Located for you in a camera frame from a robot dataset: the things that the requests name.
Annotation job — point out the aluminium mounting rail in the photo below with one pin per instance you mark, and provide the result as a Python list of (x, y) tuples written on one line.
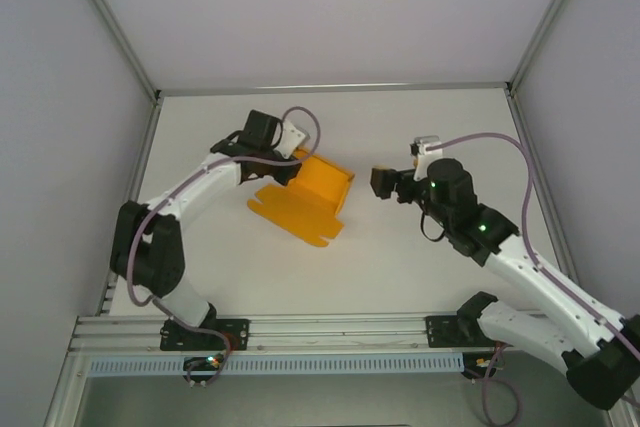
[(340, 332)]

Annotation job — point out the aluminium table edge rail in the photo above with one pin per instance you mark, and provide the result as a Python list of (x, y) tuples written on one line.
[(330, 88)]

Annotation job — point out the grey metal panel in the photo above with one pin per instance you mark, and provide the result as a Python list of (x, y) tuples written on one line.
[(325, 402)]

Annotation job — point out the left black controller board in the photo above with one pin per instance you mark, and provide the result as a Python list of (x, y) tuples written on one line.
[(200, 363)]

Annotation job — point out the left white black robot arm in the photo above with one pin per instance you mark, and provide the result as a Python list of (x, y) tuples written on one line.
[(190, 192)]

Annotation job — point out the aluminium frame post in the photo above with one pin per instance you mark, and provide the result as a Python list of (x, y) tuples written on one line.
[(111, 22), (549, 22)]

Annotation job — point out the aluminium side rail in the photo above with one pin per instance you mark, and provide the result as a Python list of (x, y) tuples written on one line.
[(542, 197), (145, 147)]

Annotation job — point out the yellow paper box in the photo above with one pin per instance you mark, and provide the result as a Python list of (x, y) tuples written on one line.
[(300, 212)]

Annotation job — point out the right black controller board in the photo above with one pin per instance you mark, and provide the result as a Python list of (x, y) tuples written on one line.
[(472, 372)]

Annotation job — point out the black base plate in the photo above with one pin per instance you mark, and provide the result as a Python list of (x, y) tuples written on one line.
[(437, 332), (237, 329)]

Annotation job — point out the black controller board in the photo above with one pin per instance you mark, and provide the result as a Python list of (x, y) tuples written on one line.
[(200, 363), (472, 372)]

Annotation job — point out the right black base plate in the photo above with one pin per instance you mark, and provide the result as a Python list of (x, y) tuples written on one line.
[(437, 332)]

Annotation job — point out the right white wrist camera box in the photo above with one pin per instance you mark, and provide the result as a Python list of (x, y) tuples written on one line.
[(425, 152)]

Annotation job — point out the aluminium frame leg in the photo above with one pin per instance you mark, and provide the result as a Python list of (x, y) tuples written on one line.
[(627, 419), (62, 397)]

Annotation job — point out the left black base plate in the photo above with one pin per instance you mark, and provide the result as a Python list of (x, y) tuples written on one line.
[(237, 329)]

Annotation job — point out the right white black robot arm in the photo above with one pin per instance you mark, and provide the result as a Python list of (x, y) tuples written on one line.
[(540, 282)]

